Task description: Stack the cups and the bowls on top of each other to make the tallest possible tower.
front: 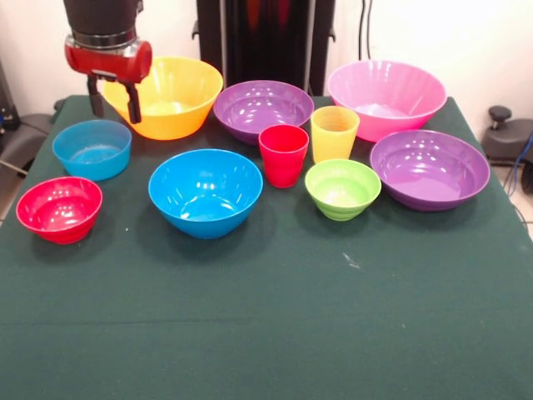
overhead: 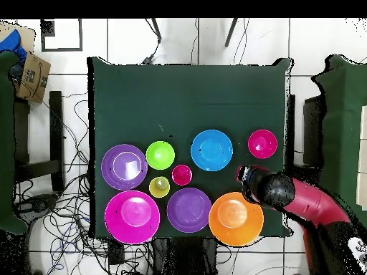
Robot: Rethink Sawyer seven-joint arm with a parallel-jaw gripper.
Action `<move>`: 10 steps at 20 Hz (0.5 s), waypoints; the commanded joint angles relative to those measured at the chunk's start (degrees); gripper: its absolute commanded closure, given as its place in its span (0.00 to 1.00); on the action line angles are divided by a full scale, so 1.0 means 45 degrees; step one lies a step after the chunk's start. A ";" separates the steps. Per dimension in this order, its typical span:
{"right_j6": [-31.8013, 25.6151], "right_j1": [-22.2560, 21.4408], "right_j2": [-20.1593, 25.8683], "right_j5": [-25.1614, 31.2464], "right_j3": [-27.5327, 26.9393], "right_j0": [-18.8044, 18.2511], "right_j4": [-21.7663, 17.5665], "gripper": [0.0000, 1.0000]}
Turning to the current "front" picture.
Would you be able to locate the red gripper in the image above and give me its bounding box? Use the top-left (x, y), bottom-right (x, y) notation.
top-left (63, 34), bottom-right (153, 125)

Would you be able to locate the small red bowl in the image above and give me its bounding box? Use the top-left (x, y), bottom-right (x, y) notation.
top-left (15, 176), bottom-right (104, 246)

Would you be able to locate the blue bowl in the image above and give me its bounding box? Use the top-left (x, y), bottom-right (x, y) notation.
top-left (147, 148), bottom-right (264, 241)

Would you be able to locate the translucent teal bowl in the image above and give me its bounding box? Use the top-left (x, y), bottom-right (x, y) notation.
top-left (52, 119), bottom-right (133, 183)

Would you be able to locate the large yellow bowl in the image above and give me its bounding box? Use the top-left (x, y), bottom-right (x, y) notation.
top-left (102, 56), bottom-right (225, 142)

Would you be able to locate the black equipment box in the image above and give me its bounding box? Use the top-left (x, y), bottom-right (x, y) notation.
top-left (0, 57), bottom-right (20, 134)

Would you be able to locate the purple bowl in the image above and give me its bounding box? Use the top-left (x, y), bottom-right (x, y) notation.
top-left (212, 79), bottom-right (316, 147)
top-left (369, 129), bottom-right (491, 213)

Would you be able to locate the red cup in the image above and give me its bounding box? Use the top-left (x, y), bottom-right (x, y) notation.
top-left (257, 124), bottom-right (311, 189)

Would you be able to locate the yellow cup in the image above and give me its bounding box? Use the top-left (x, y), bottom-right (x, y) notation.
top-left (310, 105), bottom-right (361, 165)

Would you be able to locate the small green bowl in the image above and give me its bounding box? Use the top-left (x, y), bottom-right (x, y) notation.
top-left (304, 158), bottom-right (382, 222)

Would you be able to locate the dark green tablecloth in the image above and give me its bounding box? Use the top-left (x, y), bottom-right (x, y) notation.
top-left (0, 94), bottom-right (533, 400)

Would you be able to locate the large pink bowl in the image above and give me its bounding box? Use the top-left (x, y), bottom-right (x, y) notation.
top-left (326, 59), bottom-right (449, 143)

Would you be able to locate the grey pedestal leg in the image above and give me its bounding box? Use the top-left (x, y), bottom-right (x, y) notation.
top-left (482, 118), bottom-right (533, 168)
top-left (0, 112), bottom-right (53, 176)

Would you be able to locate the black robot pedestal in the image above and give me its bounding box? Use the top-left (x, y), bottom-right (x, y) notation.
top-left (192, 0), bottom-right (337, 98)

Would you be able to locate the blue cable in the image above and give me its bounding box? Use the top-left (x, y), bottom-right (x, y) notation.
top-left (506, 132), bottom-right (533, 199)

